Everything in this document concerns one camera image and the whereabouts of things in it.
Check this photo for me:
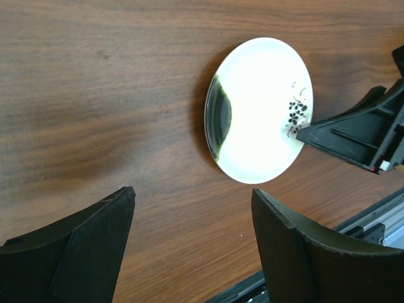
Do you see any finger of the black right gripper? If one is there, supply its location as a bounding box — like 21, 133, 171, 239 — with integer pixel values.
297, 78, 403, 172
347, 45, 404, 111

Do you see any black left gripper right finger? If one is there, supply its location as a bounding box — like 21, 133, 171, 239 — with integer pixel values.
251, 189, 403, 302

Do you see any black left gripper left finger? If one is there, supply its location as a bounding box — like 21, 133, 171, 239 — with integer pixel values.
1, 186, 136, 302

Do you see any cream plate black brushstroke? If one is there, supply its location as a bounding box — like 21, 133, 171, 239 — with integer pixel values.
204, 37, 314, 184

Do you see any aluminium rail frame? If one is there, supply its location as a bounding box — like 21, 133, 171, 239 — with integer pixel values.
208, 189, 403, 302

